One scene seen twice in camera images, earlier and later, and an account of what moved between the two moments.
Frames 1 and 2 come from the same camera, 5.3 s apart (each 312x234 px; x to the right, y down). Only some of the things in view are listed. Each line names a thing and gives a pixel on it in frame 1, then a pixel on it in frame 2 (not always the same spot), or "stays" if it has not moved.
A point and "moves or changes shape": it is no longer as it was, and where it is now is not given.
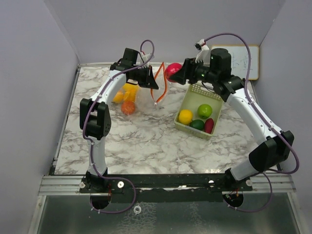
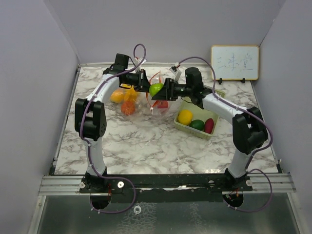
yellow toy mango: [118, 97] stays
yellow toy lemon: [185, 117] stays
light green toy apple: [204, 111] to [154, 88]
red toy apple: [171, 68] moves or changes shape
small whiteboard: [240, 60] stays
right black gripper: [185, 72] to [166, 92]
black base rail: [171, 187] stays
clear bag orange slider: [149, 100] moves or changes shape
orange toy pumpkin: [128, 107] stays
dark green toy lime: [197, 124] stays
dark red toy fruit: [209, 125] stays
